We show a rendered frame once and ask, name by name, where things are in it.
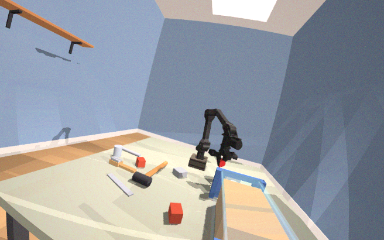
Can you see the grey cylinder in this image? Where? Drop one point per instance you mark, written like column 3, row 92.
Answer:
column 117, row 151

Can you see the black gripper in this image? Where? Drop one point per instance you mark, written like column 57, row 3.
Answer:
column 217, row 154

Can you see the black mallet with wooden handle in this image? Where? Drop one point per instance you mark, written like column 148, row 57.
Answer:
column 146, row 179

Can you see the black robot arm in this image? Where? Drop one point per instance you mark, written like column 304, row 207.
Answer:
column 230, row 136

